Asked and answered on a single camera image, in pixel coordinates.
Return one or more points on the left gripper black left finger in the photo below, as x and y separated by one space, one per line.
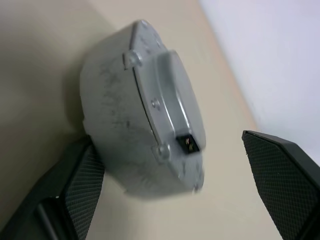
62 195

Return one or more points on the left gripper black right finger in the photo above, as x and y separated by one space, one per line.
282 180

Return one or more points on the grey motor stator housing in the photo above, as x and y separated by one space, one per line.
107 112

